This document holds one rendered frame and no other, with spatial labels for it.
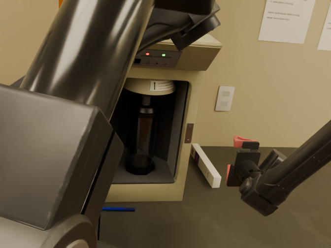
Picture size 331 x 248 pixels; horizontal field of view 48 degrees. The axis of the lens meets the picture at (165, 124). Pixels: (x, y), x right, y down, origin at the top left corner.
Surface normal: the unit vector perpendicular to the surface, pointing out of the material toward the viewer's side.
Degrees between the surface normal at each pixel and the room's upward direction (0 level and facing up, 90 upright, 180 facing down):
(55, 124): 44
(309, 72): 90
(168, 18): 74
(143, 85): 66
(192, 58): 135
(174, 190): 90
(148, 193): 90
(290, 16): 90
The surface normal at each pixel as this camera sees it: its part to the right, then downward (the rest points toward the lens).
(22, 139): -0.12, -0.39
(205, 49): 0.05, 0.94
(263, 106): 0.18, 0.43
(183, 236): 0.11, -0.90
